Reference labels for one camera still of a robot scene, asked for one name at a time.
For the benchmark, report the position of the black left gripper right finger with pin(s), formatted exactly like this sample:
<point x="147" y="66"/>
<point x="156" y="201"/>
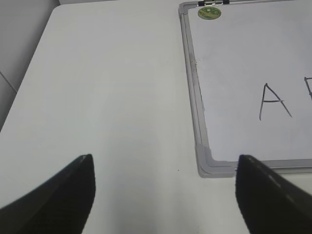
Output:
<point x="269" y="203"/>

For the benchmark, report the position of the green round magnet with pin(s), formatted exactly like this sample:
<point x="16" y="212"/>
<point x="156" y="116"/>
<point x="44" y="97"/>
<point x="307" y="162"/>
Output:
<point x="209" y="13"/>

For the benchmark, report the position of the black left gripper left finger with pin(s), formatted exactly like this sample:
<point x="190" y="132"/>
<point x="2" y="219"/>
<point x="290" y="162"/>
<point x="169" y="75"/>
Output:
<point x="61" y="205"/>

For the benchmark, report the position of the white magnetic whiteboard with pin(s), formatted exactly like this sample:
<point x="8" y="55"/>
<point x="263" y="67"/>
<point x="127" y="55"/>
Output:
<point x="250" y="84"/>

